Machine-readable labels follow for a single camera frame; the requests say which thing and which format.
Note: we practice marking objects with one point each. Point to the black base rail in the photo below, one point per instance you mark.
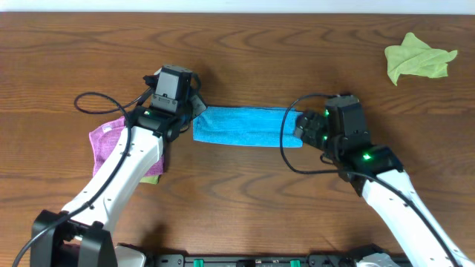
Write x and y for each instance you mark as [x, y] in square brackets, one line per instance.
[311, 260]

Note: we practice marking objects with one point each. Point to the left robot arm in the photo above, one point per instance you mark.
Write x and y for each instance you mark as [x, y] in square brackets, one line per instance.
[81, 233]

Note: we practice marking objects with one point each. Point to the folded green cloth under purple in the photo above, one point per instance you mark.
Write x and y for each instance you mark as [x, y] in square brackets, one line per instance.
[154, 180]

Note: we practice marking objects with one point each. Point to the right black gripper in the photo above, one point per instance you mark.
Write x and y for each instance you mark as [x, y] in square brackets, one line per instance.
[307, 129]

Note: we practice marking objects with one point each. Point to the crumpled green cloth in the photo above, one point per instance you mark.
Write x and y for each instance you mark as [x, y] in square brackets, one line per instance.
[416, 58]

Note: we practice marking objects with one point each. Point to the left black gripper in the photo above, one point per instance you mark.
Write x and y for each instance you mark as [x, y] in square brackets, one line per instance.
[198, 105]

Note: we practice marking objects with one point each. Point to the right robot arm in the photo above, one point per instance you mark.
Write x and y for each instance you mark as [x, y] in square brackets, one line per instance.
[378, 176]

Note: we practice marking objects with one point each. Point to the blue microfiber cloth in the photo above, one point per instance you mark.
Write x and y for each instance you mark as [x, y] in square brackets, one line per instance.
[247, 126]

